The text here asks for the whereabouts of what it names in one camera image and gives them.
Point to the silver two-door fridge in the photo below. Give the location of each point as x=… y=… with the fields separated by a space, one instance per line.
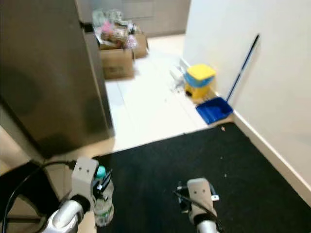
x=48 y=63

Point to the clear plastic bag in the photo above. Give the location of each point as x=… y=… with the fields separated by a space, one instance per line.
x=177 y=86

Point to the white flat box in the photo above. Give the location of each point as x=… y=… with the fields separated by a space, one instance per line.
x=177 y=73

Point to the white skirting board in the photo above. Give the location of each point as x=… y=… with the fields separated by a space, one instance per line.
x=272 y=155

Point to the large brown cardboard box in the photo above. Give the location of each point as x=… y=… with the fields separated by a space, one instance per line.
x=116 y=64

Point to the blue bin liner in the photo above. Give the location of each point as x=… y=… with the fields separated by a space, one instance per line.
x=197 y=81

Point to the small brown cardboard box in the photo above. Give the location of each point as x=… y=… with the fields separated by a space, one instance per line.
x=141 y=46

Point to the black floor mat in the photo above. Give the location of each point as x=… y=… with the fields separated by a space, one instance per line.
x=175 y=170

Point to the packaged goods pile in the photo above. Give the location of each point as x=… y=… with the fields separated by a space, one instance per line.
x=114 y=29

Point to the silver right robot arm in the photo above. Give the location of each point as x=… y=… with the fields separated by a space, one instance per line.
x=206 y=225

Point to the clear teal-capped water bottle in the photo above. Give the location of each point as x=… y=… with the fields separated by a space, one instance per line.
x=103 y=213

